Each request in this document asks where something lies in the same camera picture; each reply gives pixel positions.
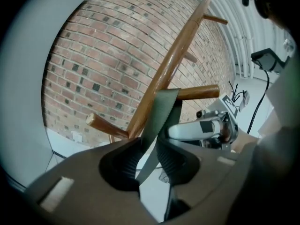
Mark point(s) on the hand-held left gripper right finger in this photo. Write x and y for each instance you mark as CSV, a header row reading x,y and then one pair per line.
x,y
175,165

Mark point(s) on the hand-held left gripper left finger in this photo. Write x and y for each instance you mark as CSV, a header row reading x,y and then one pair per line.
x,y
122,167

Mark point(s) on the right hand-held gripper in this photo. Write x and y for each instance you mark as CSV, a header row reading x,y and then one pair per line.
x,y
218,125

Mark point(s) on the olive green backpack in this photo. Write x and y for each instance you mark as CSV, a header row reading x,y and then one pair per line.
x,y
161,116

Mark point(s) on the wooden coat rack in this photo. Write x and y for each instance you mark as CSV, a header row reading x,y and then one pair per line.
x,y
173,53

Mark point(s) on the person's right forearm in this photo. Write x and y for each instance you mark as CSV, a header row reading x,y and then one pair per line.
x,y
243,144

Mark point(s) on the person's grey shirt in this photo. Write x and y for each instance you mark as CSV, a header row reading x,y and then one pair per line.
x,y
276,163

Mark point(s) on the black and grey device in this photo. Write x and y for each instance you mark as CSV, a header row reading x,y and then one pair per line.
x,y
269,58

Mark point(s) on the person's head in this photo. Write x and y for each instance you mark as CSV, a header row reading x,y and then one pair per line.
x,y
274,8

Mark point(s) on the white wall socket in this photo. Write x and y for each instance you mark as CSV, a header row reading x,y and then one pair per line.
x,y
77,136

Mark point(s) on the white wall pipe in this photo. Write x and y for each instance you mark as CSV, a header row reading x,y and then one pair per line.
x,y
241,55
250,55

